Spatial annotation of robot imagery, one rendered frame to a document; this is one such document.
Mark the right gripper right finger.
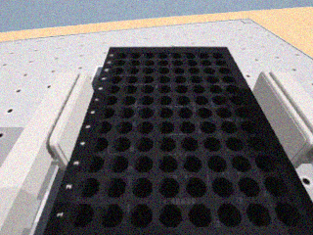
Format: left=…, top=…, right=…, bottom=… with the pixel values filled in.
left=252, top=71, right=313, bottom=169

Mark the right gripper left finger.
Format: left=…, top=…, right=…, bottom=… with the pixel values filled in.
left=0, top=71, right=94, bottom=235

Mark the black well plate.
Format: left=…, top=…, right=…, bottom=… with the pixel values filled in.
left=43, top=47, right=313, bottom=235

